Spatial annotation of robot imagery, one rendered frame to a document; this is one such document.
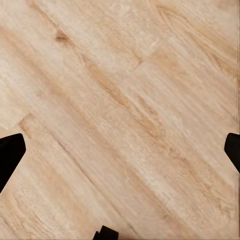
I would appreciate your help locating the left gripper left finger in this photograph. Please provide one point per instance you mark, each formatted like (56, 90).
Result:
(12, 150)

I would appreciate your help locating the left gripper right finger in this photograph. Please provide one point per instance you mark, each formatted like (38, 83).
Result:
(232, 149)

